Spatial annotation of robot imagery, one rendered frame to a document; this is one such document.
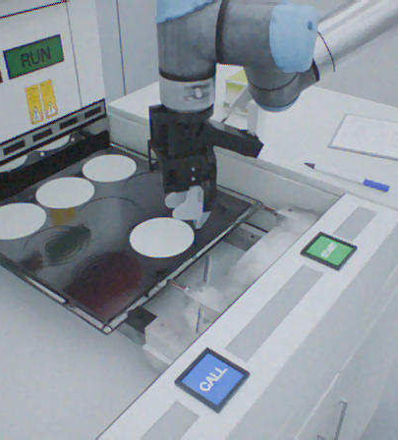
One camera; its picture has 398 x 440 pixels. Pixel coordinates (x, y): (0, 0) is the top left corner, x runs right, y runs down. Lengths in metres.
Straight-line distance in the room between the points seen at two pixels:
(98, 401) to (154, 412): 0.20
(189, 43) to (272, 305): 0.33
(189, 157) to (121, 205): 0.22
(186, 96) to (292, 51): 0.14
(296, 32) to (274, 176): 0.33
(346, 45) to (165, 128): 0.27
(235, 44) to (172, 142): 0.16
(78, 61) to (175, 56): 0.41
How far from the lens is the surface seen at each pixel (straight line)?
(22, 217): 0.91
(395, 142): 1.00
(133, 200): 0.91
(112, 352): 0.77
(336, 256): 0.71
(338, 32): 0.77
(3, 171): 0.99
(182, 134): 0.73
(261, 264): 0.81
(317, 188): 0.87
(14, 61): 0.96
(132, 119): 1.08
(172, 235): 0.83
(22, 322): 0.84
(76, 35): 1.04
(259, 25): 0.64
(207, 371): 0.56
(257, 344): 0.60
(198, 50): 0.66
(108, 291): 0.74
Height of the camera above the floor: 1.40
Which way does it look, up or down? 37 degrees down
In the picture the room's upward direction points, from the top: straight up
